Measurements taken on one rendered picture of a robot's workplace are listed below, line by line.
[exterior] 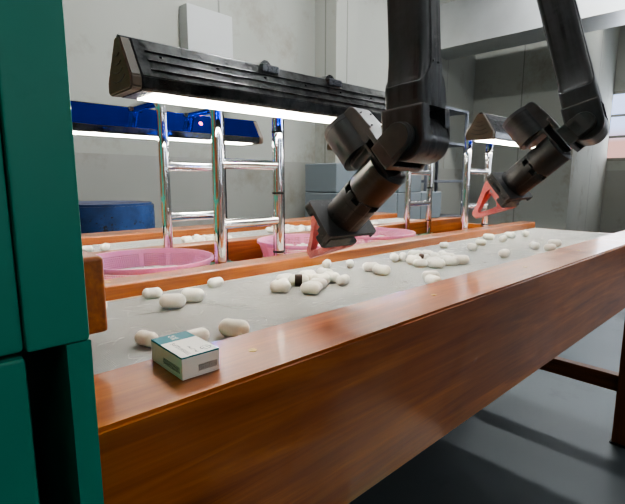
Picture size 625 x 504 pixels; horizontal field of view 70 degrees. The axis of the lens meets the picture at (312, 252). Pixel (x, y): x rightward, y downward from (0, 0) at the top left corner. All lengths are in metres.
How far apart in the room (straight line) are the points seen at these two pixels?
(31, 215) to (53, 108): 0.05
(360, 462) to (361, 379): 0.10
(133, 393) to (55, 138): 0.20
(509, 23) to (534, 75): 1.38
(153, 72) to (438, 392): 0.56
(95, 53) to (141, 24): 0.39
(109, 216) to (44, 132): 2.12
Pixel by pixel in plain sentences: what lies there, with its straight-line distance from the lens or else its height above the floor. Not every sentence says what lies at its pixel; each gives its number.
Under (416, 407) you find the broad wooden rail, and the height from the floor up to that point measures 0.65.
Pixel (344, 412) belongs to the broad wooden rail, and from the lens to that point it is 0.49.
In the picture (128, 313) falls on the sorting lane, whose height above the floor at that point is 0.74.
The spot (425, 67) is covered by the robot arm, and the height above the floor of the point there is 1.05.
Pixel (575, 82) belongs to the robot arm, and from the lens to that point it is 0.92.
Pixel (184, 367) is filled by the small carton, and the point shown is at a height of 0.78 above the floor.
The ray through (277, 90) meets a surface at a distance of 0.76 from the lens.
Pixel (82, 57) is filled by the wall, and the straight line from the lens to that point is 3.26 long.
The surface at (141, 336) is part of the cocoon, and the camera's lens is 0.54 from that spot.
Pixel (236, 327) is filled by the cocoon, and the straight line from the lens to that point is 0.54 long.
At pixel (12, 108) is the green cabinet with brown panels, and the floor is 0.96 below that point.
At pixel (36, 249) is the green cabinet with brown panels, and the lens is 0.26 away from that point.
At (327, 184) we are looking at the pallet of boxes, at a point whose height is 0.90.
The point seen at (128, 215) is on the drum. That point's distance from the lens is 2.40.
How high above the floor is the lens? 0.92
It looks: 9 degrees down
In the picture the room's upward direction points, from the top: straight up
